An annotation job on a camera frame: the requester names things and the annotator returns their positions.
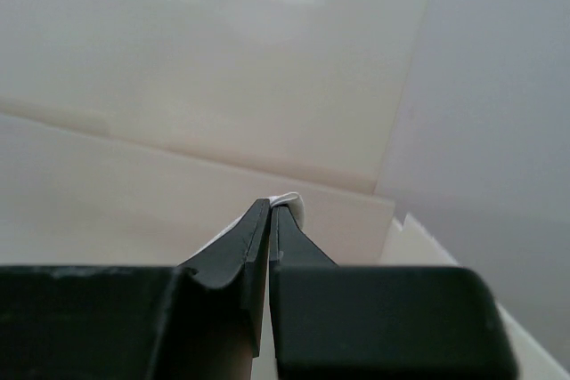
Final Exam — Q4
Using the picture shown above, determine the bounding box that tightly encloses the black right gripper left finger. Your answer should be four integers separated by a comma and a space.
175, 198, 270, 358

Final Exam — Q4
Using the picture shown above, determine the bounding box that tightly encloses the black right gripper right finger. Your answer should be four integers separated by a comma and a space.
269, 206, 337, 270

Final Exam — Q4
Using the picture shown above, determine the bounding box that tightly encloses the white t shirt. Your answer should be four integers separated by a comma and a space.
191, 191, 305, 257

